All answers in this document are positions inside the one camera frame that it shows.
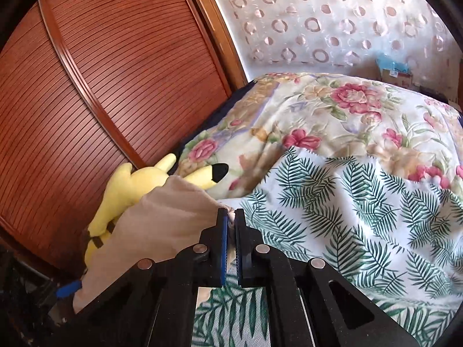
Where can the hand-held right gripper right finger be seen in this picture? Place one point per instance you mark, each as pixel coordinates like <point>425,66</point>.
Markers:
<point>239,245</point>

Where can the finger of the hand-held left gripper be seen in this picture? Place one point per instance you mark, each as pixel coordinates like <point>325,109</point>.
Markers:
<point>68,289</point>

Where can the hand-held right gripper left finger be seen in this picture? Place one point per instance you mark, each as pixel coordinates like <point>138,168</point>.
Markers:
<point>223,245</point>

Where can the beige printed t-shirt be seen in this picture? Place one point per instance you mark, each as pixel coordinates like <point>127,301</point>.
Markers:
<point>152,224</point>

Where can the yellow plush toy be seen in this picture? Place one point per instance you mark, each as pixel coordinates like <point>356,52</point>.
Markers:
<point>137,184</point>

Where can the palm leaf blanket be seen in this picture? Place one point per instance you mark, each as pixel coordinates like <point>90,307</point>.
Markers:
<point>343,224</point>

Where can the navy bed sheet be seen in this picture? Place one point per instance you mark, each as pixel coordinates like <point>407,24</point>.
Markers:
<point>213,114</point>

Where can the floral quilt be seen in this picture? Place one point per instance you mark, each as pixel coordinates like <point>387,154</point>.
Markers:
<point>343,115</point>

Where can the wooden slatted headboard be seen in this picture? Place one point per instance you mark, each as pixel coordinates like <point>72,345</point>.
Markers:
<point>108,97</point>

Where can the box with blue items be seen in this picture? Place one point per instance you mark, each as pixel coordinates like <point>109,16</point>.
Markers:
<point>392,67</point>

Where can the sheer circle pattern curtain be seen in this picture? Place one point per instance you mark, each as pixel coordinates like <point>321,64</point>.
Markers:
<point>325,18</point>

